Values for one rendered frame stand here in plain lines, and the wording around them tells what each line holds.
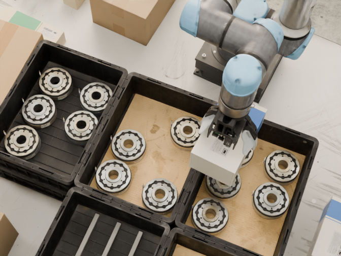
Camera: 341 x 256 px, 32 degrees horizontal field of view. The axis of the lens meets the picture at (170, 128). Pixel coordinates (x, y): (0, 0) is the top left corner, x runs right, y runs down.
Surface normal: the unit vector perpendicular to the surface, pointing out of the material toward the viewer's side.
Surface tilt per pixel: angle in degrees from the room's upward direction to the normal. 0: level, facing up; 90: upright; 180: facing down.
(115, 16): 90
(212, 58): 2
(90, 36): 0
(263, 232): 0
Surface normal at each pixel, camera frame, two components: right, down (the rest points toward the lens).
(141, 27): -0.46, 0.79
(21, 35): 0.03, -0.44
